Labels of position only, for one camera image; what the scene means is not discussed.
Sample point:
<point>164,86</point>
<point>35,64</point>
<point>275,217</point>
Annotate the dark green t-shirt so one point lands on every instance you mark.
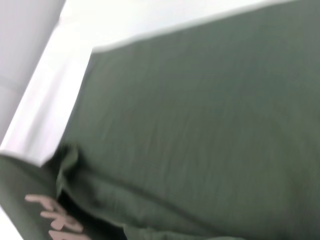
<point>200,125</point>

